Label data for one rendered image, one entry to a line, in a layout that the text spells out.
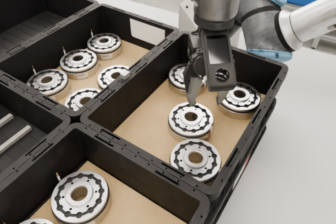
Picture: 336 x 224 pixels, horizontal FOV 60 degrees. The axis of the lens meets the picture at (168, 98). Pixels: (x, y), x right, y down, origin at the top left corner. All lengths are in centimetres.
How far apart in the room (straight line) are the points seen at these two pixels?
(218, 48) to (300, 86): 61
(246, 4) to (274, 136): 38
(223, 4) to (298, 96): 61
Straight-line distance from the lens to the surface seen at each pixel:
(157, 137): 66
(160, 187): 52
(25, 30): 113
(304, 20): 82
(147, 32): 89
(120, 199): 59
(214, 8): 49
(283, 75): 71
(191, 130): 64
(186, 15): 94
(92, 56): 87
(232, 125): 70
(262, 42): 84
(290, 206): 77
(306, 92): 106
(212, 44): 51
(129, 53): 91
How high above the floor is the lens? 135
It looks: 44 degrees down
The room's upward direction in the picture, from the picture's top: straight up
